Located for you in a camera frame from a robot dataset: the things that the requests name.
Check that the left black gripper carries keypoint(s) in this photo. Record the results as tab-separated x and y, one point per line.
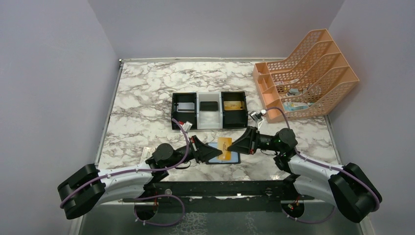
195	149

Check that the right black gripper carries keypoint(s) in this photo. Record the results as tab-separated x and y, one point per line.
252	140

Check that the black leather card holder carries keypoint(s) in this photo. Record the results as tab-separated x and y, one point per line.
235	159

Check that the gold VIP card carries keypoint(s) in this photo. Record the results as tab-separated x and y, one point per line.
233	105
222	144

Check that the black white three-compartment tray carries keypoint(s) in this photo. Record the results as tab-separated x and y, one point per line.
203	120

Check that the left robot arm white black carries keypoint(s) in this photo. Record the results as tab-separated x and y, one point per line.
89	186

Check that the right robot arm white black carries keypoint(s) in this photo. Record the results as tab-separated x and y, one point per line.
346	187

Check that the black card in tray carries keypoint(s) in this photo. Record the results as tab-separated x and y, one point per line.
209	106

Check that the silver card in tray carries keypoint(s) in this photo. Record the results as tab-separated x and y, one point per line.
185	107

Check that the items inside file rack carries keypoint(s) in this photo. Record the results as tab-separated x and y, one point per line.
297	93

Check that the orange plastic file rack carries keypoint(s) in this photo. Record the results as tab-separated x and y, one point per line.
316	58

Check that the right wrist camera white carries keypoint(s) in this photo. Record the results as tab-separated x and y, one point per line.
258	117

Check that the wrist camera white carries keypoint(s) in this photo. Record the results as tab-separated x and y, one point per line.
258	117
186	126

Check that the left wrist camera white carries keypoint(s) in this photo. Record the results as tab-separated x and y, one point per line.
186	126

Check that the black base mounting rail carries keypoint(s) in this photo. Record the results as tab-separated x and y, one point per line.
215	196

